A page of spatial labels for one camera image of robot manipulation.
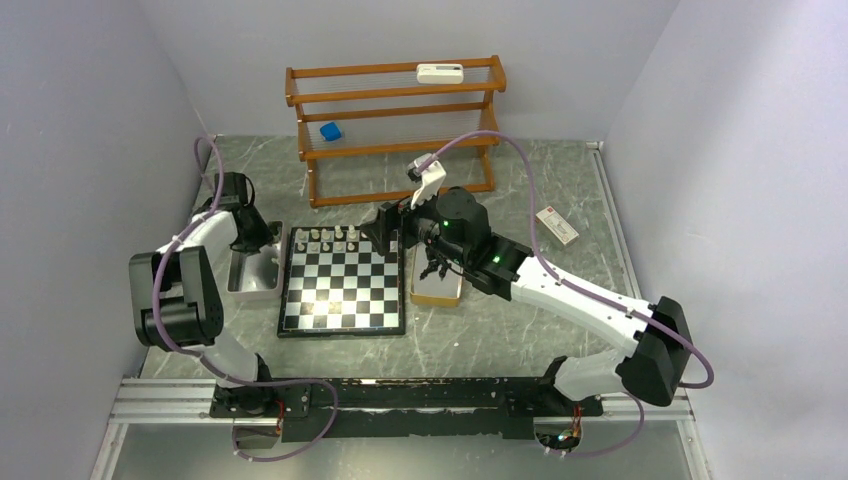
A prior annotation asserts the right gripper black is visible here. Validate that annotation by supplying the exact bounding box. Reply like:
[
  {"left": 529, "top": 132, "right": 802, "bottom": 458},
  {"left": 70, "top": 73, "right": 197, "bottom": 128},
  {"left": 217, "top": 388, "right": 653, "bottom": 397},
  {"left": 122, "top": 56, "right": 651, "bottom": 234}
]
[{"left": 359, "top": 181, "right": 469, "bottom": 268}]

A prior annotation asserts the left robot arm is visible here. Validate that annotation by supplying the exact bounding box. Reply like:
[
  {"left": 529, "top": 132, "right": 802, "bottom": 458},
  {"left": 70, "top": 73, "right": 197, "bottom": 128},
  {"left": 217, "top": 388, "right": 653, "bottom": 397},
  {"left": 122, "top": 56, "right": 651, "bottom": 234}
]
[{"left": 129, "top": 172, "right": 284, "bottom": 416}]

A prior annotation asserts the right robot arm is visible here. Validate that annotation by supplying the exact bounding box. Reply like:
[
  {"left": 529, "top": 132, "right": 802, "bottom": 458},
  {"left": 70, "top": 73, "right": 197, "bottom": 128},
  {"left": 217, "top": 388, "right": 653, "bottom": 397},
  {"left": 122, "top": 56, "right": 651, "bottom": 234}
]
[{"left": 360, "top": 187, "right": 692, "bottom": 414}]

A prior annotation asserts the black chess pieces pile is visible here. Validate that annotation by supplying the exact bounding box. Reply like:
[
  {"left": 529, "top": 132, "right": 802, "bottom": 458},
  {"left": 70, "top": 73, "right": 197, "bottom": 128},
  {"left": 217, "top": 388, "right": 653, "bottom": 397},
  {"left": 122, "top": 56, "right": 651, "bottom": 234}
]
[{"left": 419, "top": 248, "right": 452, "bottom": 281}]

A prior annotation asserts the black white chess board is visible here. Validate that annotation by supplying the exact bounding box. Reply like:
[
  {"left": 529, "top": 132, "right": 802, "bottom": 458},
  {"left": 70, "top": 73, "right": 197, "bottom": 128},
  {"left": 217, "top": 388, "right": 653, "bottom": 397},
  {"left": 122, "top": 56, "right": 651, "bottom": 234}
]
[{"left": 277, "top": 225, "right": 406, "bottom": 338}]

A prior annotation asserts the pink metal tin tray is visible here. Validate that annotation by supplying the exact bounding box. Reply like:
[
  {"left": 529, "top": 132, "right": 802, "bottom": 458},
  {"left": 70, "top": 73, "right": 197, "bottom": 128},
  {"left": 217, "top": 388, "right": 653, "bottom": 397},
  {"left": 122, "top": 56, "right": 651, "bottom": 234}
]
[{"left": 227, "top": 221, "right": 288, "bottom": 302}]

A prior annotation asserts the gold metal tin tray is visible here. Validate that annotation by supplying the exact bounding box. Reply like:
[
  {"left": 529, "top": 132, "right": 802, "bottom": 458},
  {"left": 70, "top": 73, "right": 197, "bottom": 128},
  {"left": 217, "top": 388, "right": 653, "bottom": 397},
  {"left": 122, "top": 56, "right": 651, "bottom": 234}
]
[{"left": 409, "top": 244, "right": 463, "bottom": 308}]

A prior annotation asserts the wooden two-tier shelf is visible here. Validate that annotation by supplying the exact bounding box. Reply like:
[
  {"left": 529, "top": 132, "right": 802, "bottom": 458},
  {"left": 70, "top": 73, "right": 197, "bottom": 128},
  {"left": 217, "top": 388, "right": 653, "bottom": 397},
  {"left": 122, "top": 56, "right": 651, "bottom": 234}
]
[{"left": 284, "top": 55, "right": 507, "bottom": 208}]

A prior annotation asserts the blue block on shelf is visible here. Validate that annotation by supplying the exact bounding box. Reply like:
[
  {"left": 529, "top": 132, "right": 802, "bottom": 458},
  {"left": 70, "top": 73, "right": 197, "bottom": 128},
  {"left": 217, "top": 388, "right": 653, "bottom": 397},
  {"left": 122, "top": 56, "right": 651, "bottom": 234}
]
[{"left": 319, "top": 122, "right": 343, "bottom": 142}]

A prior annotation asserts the white box on shelf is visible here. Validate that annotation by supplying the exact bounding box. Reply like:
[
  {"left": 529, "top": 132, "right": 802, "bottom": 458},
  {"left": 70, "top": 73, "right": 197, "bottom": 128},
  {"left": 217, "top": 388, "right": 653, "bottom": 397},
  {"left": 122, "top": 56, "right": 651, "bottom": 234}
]
[{"left": 415, "top": 63, "right": 465, "bottom": 85}]

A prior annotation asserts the small red white card box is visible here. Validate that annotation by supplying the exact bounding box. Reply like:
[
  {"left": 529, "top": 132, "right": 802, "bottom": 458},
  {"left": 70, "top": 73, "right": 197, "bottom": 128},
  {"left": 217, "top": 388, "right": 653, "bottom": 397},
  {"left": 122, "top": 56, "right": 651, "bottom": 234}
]
[{"left": 535, "top": 206, "right": 579, "bottom": 247}]

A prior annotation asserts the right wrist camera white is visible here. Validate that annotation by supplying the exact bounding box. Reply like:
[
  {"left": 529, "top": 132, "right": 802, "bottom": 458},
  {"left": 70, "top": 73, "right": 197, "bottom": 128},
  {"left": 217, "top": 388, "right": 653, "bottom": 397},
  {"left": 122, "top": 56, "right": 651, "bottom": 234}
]
[{"left": 407, "top": 154, "right": 446, "bottom": 210}]

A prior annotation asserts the aluminium frame rail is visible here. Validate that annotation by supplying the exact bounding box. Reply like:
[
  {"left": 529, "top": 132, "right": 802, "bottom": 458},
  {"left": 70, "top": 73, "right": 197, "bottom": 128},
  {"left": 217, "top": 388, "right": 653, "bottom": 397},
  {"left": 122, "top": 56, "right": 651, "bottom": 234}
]
[{"left": 91, "top": 378, "right": 714, "bottom": 479}]

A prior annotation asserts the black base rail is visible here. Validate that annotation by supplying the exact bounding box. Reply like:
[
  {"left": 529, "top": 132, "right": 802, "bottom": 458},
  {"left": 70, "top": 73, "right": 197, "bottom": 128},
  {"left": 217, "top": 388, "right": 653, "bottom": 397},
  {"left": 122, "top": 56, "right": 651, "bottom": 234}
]
[{"left": 208, "top": 377, "right": 603, "bottom": 442}]

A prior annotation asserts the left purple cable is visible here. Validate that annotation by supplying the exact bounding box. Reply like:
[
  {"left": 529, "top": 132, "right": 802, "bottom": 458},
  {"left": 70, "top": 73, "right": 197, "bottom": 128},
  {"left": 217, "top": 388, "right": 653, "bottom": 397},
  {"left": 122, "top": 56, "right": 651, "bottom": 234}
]
[{"left": 150, "top": 136, "right": 339, "bottom": 464}]

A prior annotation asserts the purple cable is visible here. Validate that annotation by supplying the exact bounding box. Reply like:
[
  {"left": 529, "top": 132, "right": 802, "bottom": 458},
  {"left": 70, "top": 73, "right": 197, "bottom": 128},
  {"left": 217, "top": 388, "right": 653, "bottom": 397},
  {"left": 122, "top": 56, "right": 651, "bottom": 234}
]
[
  {"left": 150, "top": 136, "right": 339, "bottom": 464},
  {"left": 409, "top": 130, "right": 715, "bottom": 460}
]

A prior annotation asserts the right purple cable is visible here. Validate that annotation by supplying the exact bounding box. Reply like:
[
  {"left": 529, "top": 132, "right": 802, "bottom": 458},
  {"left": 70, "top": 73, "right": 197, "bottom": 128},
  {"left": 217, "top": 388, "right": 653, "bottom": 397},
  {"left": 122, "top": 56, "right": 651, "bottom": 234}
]
[{"left": 409, "top": 130, "right": 715, "bottom": 460}]

